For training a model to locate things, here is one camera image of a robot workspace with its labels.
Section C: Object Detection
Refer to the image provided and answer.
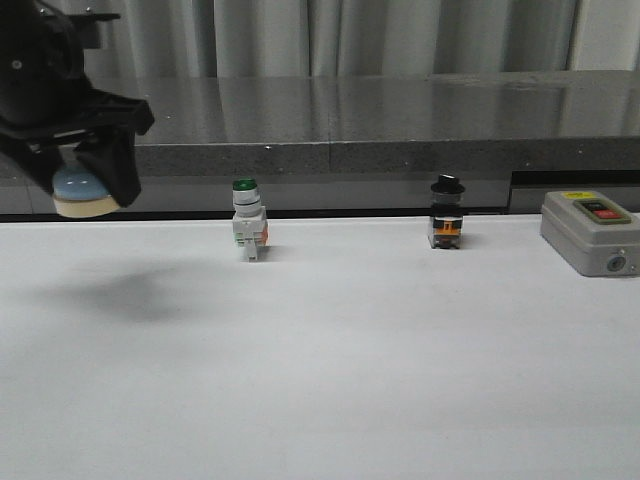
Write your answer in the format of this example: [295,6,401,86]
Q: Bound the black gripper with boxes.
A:
[1,1,154,207]

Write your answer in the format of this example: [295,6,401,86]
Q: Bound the blue and cream desk bell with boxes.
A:
[52,165,120,219]

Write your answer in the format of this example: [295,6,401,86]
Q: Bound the grey pleated curtain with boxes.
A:
[82,0,584,80]

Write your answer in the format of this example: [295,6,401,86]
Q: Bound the grey stone counter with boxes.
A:
[97,71,639,220]

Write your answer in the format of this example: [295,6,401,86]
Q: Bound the green pushbutton switch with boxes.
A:
[232,178,268,261]

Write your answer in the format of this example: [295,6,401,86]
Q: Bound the black rotary selector switch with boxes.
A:
[428,174,465,249]

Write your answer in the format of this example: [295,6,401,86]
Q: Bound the grey start-stop switch box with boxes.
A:
[540,191,639,277]

